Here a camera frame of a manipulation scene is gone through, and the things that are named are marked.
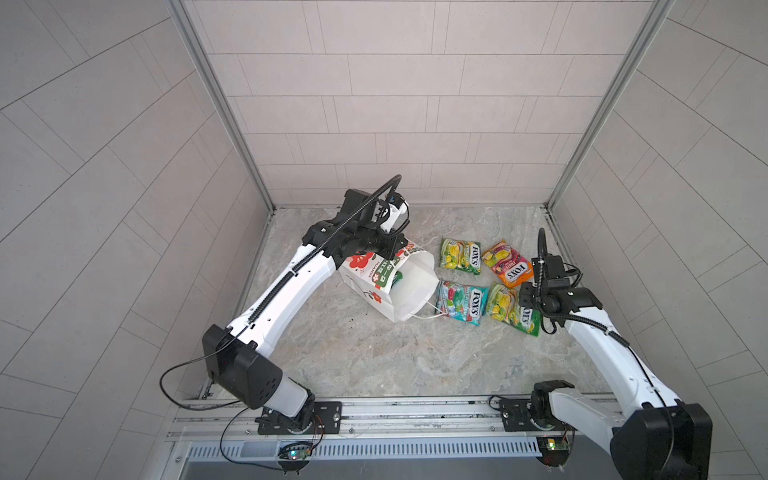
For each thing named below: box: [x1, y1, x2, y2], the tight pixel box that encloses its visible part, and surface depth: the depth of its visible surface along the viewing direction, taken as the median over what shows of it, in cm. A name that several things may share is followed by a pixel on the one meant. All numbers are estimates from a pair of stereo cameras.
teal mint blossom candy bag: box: [435, 280, 489, 326], surface depth 90 cm
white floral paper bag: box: [339, 239, 445, 322], surface depth 86 cm
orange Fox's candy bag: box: [482, 241, 534, 288], surface depth 99 cm
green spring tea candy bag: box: [440, 238, 482, 275], surface depth 101 cm
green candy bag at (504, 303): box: [486, 283, 541, 337], surface depth 88 cm
